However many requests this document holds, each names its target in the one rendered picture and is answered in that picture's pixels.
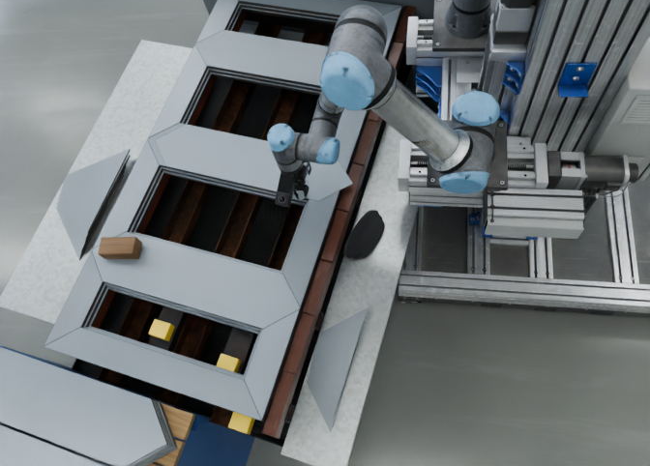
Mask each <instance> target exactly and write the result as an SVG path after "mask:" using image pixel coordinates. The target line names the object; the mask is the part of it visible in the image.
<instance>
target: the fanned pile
mask: <svg viewBox="0 0 650 466"><path fill-rule="evenodd" d="M366 311H367V308H365V309H363V310H362V311H360V312H358V313H356V314H354V315H352V316H350V317H349V318H347V319H345V320H343V321H341V322H339V323H338V324H336V325H335V326H333V327H331V328H329V329H327V330H325V331H323V332H322V333H321V335H320V336H319V339H318V340H317V344H316V347H315V350H314V353H313V358H312V361H311V364H310V375H309V378H308V381H307V384H308V386H309V388H310V391H311V393H312V396H313V398H314V400H315V402H316V404H317V406H318V408H319V410H320V412H321V414H322V417H323V419H324V421H325V423H326V424H327V426H328V428H329V430H330V432H331V430H332V427H333V426H334V422H335V421H336V417H337V414H338V410H339V408H340V402H341V398H342V395H343V391H344V387H345V384H346V380H347V377H348V373H349V370H350V367H351V364H352V361H353V357H354V354H355V351H356V347H357V344H358V341H359V337H360V332H361V328H362V325H363V321H364V318H365V315H366Z"/></svg>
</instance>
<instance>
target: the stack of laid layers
mask: <svg viewBox="0 0 650 466"><path fill-rule="evenodd" d="M243 11H245V12H251V13H258V14H265V15H276V16H283V17H289V18H296V19H302V20H309V21H315V22H322V23H329V24H335V25H336V23H337V21H338V19H339V17H340V15H331V14H324V13H318V12H311V11H304V10H297V9H290V8H284V7H277V6H271V5H264V4H257V3H251V2H244V1H239V0H238V3H237V5H236V8H235V10H234V12H233V14H232V16H231V18H230V19H229V21H228V23H227V25H226V27H225V29H224V30H228V31H234V29H235V27H236V25H237V23H238V20H239V18H240V16H241V14H242V12H243ZM401 15H402V7H401V10H400V13H399V18H398V21H397V24H396V27H395V30H394V33H393V36H392V38H391V41H390V44H389V47H388V50H387V53H386V56H385V59H386V60H387V58H388V55H389V52H390V49H391V46H392V43H393V40H394V37H395V34H396V32H397V29H398V26H399V21H400V18H401ZM212 76H217V77H223V78H228V79H234V80H239V81H245V82H249V83H255V84H260V85H266V86H271V87H277V88H282V89H287V90H292V91H297V92H303V93H308V94H314V95H318V96H320V94H321V91H322V89H321V86H318V85H312V84H307V83H302V82H296V81H291V80H285V79H279V78H274V77H269V76H264V75H258V74H252V73H242V72H237V71H232V70H226V69H221V68H215V67H210V66H207V68H206V70H205V72H204V74H203V76H202V77H201V79H200V81H199V83H198V85H197V87H196V89H195V91H194V94H193V96H192V99H191V101H190V103H189V105H188V107H187V109H186V111H185V113H184V115H183V117H182V119H181V121H180V123H178V124H176V125H174V126H172V127H170V128H168V129H166V130H164V131H161V132H159V133H157V134H155V135H153V136H151V137H149V138H148V142H149V144H150V146H151V148H152V151H153V153H154V155H155V157H156V160H157V162H158V164H159V167H158V169H157V171H156V173H155V175H154V177H153V180H152V182H151V184H150V186H149V188H148V190H147V191H146V193H145V195H144V197H143V199H142V201H141V203H140V205H139V207H138V210H137V212H136V214H135V216H134V218H133V221H132V223H131V225H130V227H129V229H128V231H127V232H130V233H133V234H137V235H140V236H144V237H148V238H152V239H155V240H159V241H163V242H166V243H170V244H173V245H177V246H180V247H184V248H191V249H194V250H198V251H202V252H205V253H209V254H213V255H217V256H219V257H223V258H227V259H231V260H234V261H238V262H242V263H245V264H249V265H253V266H256V267H259V268H263V269H267V270H271V271H274V272H278V273H282V271H283V269H284V266H285V263H286V260H287V258H288V255H289V252H290V250H291V247H292V245H293V242H294V239H295V236H296V233H297V231H298V228H299V225H300V222H301V220H302V217H303V214H304V212H305V209H306V207H307V204H308V201H309V199H307V198H304V199H302V200H299V199H296V198H294V197H293V196H292V201H291V204H294V205H298V206H303V207H304V210H303V213H302V214H301V217H300V220H299V223H298V225H297V228H296V231H295V234H294V236H293V239H292V242H291V245H290V248H289V250H288V253H287V255H286V258H285V260H284V263H283V266H282V269H281V271H279V270H275V269H272V268H268V267H264V266H260V265H257V264H253V263H250V262H246V261H243V260H239V259H235V258H231V257H228V256H224V255H220V254H216V253H214V252H210V251H206V250H202V249H199V248H192V247H189V246H185V245H181V244H177V243H174V242H170V241H167V240H163V239H160V238H156V237H152V236H148V235H145V234H141V233H137V232H138V230H139V228H140V226H141V224H142V222H143V221H144V219H145V217H146V214H147V212H148V210H149V208H150V206H151V204H152V202H153V200H154V198H155V195H156V193H157V191H158V189H159V187H160V185H161V183H162V181H163V178H164V175H165V174H166V175H170V176H175V177H179V178H183V179H187V180H192V181H196V182H199V183H203V184H208V185H212V186H216V187H220V188H225V189H232V190H236V191H240V192H244V193H248V194H252V195H257V196H261V197H265V198H270V199H274V200H275V199H276V194H277V192H276V191H272V190H268V189H261V188H257V187H253V186H248V185H244V184H240V183H235V182H231V181H227V180H223V179H219V178H215V177H210V176H206V175H202V174H197V173H193V172H190V171H185V170H181V169H177V168H172V167H168V166H166V165H165V163H164V161H163V157H162V155H161V153H160V151H159V149H158V146H157V144H156V142H155V139H157V138H159V137H161V136H163V135H165V134H167V133H169V132H171V131H174V130H176V129H178V128H180V127H182V126H184V125H186V124H187V125H189V124H190V122H191V120H192V116H193V114H194V113H195V111H196V109H197V107H198V105H199V103H200V101H201V98H202V96H203V94H204V92H205V90H206V88H207V86H208V84H209V82H210V80H211V77H212ZM369 111H370V109H369V110H367V113H366V116H365V119H364V122H363V125H362V127H361V130H360V133H359V136H358V139H357V141H356V144H355V147H354V150H353V153H352V156H351V159H350V162H349V164H348V167H347V170H346V173H347V175H348V173H349V170H350V167H351V164H352V162H353V159H354V156H355V153H356V150H357V147H358V144H359V141H360V138H361V135H362V132H363V129H364V126H365V123H366V121H367V118H368V115H369ZM342 191H343V189H341V190H340V193H339V196H338V199H337V202H336V205H335V208H334V210H333V213H332V215H331V218H330V221H329V224H328V227H327V230H326V233H325V236H324V239H323V242H322V245H321V248H320V251H319V253H318V256H317V259H316V262H315V265H314V268H313V271H312V274H311V277H310V281H309V284H308V287H307V290H306V293H305V296H304V299H303V301H302V304H301V307H300V310H299V309H298V310H299V313H298V316H297V319H296V322H295V325H294V328H293V331H292V334H291V337H290V339H289V342H288V345H287V347H286V350H285V353H284V356H283V359H282V362H281V367H280V370H279V373H278V376H277V379H276V382H275V385H274V388H273V390H272V393H271V396H270V399H269V402H268V405H267V408H266V411H265V414H264V416H263V419H262V420H261V421H262V422H265V421H266V418H267V415H268V412H269V409H270V406H271V403H272V400H273V397H274V394H275V391H276V388H277V385H278V382H279V380H280V377H281V372H282V370H283V367H284V364H285V361H286V358H287V355H288V352H289V349H290V346H291V343H292V340H293V337H294V335H295V332H296V329H297V326H298V323H299V320H300V317H301V314H302V311H303V308H304V305H305V302H306V299H307V296H308V294H309V291H310V286H311V283H312V280H313V277H314V274H315V271H316V268H317V265H318V262H319V259H320V256H321V253H322V250H323V248H324V245H325V242H326V240H327V237H328V234H329V231H330V228H331V225H332V222H333V219H334V216H335V213H336V210H337V207H338V205H339V202H340V197H341V194H342ZM110 290H112V291H115V292H118V293H122V294H125V295H128V296H132V297H135V298H138V299H141V300H144V301H147V302H151V303H154V304H157V305H161V306H166V307H170V308H173V309H176V310H180V311H183V312H186V313H189V314H192V315H195V316H199V317H202V318H205V319H209V320H212V321H215V322H219V323H222V324H224V325H228V326H231V327H234V328H238V329H241V330H244V331H248V332H251V333H254V334H258V336H257V339H256V342H255V344H254V346H253V349H252V352H251V356H250V359H249V362H248V365H247V367H246V370H245V373H244V375H243V374H239V373H236V372H233V371H230V370H227V369H224V368H221V367H218V366H214V365H211V364H206V363H204V362H201V361H198V360H195V359H192V358H188V357H185V356H182V355H179V354H176V353H173V352H170V351H167V350H164V349H161V348H158V347H155V346H152V345H149V344H146V343H143V342H140V341H136V340H133V339H130V338H127V337H124V336H121V335H117V334H114V333H110V332H107V331H104V330H101V329H98V328H95V327H93V326H94V324H95V322H96V320H97V318H98V316H99V314H100V311H101V309H102V307H103V304H104V302H105V300H106V298H107V296H108V294H109V291H110ZM81 328H84V329H87V330H90V331H93V332H97V333H100V334H103V335H108V336H111V337H114V338H117V339H120V340H123V341H126V342H129V343H132V344H135V345H138V346H141V347H144V348H147V349H150V350H153V351H156V352H159V353H163V354H166V355H168V356H171V357H174V358H177V359H180V360H183V361H186V362H189V363H193V364H198V365H201V366H204V367H207V368H210V369H213V370H215V371H218V372H221V373H225V374H228V375H231V376H234V377H237V378H240V379H243V380H244V379H245V376H246V373H247V370H248V368H249V365H250V362H251V358H252V355H253V352H254V349H255V346H256V344H257V341H258V339H259V336H260V334H261V331H262V330H263V329H261V328H257V327H255V326H252V325H248V324H245V323H241V322H238V321H235V320H231V319H228V318H225V317H221V316H218V315H215V314H212V313H209V312H205V311H202V310H199V309H195V308H192V307H188V306H183V305H179V304H176V303H173V302H170V301H167V300H163V299H160V298H157V297H153V296H150V295H147V294H143V293H140V292H137V291H133V290H131V289H127V288H124V287H121V286H117V285H114V284H111V283H107V282H104V281H103V283H102V285H101V287H100V289H99V291H98V293H97V296H96V298H95V300H94V302H93V303H92V305H91V307H90V309H89V311H88V313H87V315H86V317H85V319H84V321H83V324H82V326H81ZM244 381H245V380H244Z"/></svg>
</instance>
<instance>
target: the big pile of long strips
mask: <svg viewBox="0 0 650 466"><path fill-rule="evenodd" d="M177 449H178V448H177V445H176V442H175V439H174V437H173V434H172V431H171V428H170V425H169V422H168V420H167V417H166V414H165V411H164V409H163V406H162V405H161V404H160V403H159V402H158V401H156V400H153V399H150V398H147V397H144V396H141V395H139V394H136V393H131V392H128V391H125V390H122V389H119V388H116V387H113V386H110V385H108V384H106V383H103V382H100V381H97V380H94V379H91V378H88V377H85V376H83V375H80V374H77V373H74V372H71V371H68V370H66V369H63V368H61V367H58V366H55V365H52V364H47V363H44V362H42V361H39V360H36V359H33V358H30V357H27V356H24V355H22V354H19V353H17V352H14V351H11V350H8V349H5V348H3V347H0V466H147V465H149V464H151V463H152V462H154V461H156V460H158V459H160V458H161V457H163V456H165V455H167V454H169V453H171V452H172V451H175V450H177Z"/></svg>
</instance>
